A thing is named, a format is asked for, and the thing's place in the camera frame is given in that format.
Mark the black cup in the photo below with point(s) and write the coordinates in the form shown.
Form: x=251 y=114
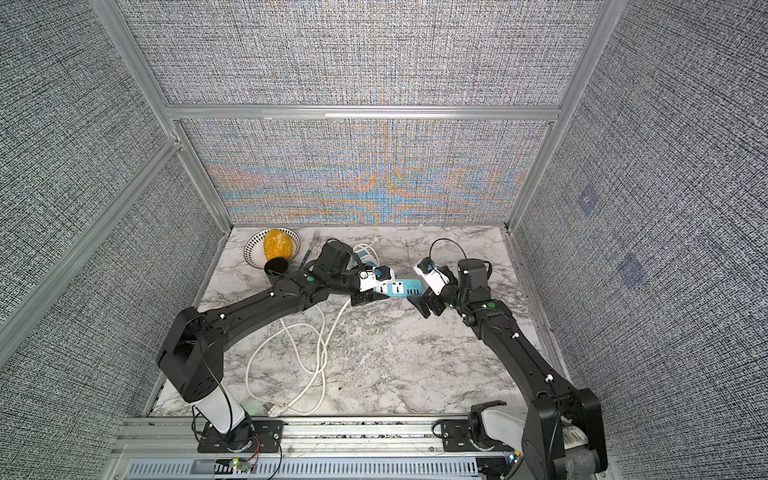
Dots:
x=276 y=268

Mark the orange bread in bowl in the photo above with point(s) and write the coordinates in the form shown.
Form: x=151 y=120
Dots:
x=277 y=244

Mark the aluminium front rail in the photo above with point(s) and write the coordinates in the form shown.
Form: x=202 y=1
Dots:
x=176 y=437

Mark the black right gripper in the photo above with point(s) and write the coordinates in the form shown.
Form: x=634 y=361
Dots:
x=434 y=299

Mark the green handled fork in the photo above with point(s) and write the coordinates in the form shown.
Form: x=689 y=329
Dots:
x=312 y=245

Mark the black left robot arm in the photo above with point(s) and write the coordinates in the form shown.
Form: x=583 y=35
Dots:
x=191 y=355

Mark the white patterned bowl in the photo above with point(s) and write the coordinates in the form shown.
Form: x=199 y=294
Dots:
x=253 y=250

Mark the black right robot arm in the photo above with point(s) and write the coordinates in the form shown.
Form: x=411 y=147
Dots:
x=550 y=398

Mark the teal power strip with sockets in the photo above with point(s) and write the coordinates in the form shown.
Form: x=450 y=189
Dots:
x=367 y=254

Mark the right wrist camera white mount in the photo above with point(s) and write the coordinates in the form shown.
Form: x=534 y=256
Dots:
x=429 y=272

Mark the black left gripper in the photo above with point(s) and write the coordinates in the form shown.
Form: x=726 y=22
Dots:
x=365 y=297

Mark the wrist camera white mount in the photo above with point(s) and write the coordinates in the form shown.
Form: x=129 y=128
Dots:
x=429 y=272
x=375 y=278

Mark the white slotted cable duct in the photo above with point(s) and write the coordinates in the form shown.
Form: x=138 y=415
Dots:
x=308 y=468

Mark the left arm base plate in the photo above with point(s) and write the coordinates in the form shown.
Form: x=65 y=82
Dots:
x=248 y=437

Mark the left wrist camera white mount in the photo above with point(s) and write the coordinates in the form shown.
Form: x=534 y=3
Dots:
x=375 y=278

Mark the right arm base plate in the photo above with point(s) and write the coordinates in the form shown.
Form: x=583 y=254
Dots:
x=460 y=436

